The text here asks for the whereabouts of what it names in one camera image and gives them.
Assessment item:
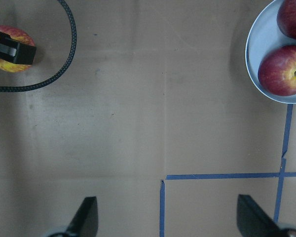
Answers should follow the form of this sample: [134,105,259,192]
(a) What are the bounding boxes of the red apple on plate front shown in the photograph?
[258,45,296,96]

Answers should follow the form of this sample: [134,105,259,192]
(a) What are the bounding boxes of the red apple on plate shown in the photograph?
[277,0,296,40]
[258,45,296,96]

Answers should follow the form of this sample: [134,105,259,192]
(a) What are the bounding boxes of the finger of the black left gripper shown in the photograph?
[0,31,37,65]

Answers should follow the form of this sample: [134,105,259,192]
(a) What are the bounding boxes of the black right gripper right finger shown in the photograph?
[237,195,296,237]

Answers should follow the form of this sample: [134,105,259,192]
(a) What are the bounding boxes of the red yellow apple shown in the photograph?
[0,25,36,73]

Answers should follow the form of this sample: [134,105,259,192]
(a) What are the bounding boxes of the black braided cable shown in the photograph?
[0,0,77,92]

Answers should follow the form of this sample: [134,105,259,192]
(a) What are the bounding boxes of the light blue plate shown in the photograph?
[245,0,296,104]

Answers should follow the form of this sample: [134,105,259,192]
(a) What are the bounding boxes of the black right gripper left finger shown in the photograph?
[44,196,98,237]

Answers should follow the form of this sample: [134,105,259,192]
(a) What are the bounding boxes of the red apple on plate back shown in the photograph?
[277,0,296,40]

